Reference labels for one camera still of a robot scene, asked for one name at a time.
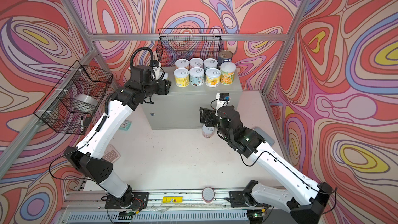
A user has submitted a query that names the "grey metal cabinet box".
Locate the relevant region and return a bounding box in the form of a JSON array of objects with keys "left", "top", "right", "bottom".
[{"left": 142, "top": 66, "right": 243, "bottom": 130}]

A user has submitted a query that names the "white can teal label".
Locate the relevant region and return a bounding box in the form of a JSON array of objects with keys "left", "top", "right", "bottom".
[{"left": 189, "top": 67, "right": 205, "bottom": 87}]

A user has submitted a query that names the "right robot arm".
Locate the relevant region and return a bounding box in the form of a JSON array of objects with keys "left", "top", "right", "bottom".
[{"left": 200, "top": 106, "right": 335, "bottom": 224}]

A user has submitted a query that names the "black marker pen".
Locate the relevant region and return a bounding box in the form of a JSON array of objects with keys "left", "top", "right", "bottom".
[{"left": 80, "top": 115, "right": 85, "bottom": 134}]

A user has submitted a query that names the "dark blue tomato can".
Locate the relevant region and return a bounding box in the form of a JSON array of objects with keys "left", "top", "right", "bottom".
[{"left": 217, "top": 50, "right": 233, "bottom": 66}]

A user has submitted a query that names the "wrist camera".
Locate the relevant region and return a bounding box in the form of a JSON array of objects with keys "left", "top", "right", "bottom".
[
  {"left": 152, "top": 63, "right": 165, "bottom": 81},
  {"left": 219, "top": 92, "right": 230, "bottom": 101}
]

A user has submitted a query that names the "white can red label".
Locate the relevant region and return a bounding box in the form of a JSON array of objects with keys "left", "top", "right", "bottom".
[{"left": 202, "top": 125, "right": 215, "bottom": 139}]

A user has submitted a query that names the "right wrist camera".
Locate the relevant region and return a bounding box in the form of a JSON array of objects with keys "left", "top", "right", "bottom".
[{"left": 219, "top": 92, "right": 230, "bottom": 101}]

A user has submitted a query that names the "white can green label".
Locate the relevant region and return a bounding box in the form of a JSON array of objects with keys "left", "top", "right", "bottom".
[{"left": 160, "top": 72, "right": 169, "bottom": 80}]

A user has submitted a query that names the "white can yellow orange label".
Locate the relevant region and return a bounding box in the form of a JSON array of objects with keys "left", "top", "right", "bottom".
[{"left": 205, "top": 68, "right": 221, "bottom": 88}]

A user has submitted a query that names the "grey green stapler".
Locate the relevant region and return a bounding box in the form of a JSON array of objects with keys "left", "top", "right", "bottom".
[{"left": 254, "top": 127, "right": 275, "bottom": 147}]

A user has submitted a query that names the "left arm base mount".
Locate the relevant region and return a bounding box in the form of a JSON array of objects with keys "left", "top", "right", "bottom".
[{"left": 105, "top": 191, "right": 149, "bottom": 210}]

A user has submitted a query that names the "white pink calculator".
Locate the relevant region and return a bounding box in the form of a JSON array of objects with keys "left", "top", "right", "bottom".
[{"left": 102, "top": 144, "right": 121, "bottom": 163}]

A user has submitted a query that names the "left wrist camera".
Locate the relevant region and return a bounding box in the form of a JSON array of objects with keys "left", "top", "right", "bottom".
[{"left": 152, "top": 63, "right": 165, "bottom": 81}]

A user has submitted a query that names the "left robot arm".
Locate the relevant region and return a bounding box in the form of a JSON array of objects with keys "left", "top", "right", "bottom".
[{"left": 64, "top": 65, "right": 172, "bottom": 202}]

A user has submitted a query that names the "mint green small clock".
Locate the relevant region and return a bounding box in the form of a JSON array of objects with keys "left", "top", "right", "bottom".
[{"left": 119, "top": 120, "right": 132, "bottom": 131}]

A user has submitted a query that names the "white can pink label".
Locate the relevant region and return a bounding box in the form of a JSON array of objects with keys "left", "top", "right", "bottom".
[{"left": 189, "top": 58, "right": 204, "bottom": 69}]

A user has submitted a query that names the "silver tape roll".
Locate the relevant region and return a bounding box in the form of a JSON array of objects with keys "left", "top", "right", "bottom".
[{"left": 72, "top": 94, "right": 98, "bottom": 114}]

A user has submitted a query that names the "black wire basket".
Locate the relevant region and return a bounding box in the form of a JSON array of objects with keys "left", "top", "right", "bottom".
[
  {"left": 34, "top": 61, "right": 113, "bottom": 135},
  {"left": 156, "top": 27, "right": 223, "bottom": 66}
]

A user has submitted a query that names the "left black wire basket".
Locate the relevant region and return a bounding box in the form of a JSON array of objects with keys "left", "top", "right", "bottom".
[{"left": 34, "top": 61, "right": 113, "bottom": 135}]

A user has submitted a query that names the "yellow peach can plastic lid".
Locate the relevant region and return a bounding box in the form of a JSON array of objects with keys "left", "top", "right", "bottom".
[{"left": 220, "top": 62, "right": 236, "bottom": 85}]

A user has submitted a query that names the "pink tape roll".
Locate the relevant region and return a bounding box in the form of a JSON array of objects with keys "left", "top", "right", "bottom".
[{"left": 202, "top": 187, "right": 215, "bottom": 203}]

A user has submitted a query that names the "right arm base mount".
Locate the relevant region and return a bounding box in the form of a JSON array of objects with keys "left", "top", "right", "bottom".
[{"left": 226, "top": 191, "right": 271, "bottom": 209}]

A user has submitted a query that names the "back black wire basket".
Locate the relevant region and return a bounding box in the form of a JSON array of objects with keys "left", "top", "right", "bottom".
[{"left": 156, "top": 27, "right": 223, "bottom": 66}]

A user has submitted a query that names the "light blue spotted can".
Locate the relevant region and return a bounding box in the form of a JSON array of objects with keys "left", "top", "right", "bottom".
[{"left": 203, "top": 58, "right": 218, "bottom": 71}]

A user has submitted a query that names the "aluminium front rail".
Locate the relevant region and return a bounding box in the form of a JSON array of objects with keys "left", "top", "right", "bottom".
[{"left": 62, "top": 188, "right": 318, "bottom": 215}]

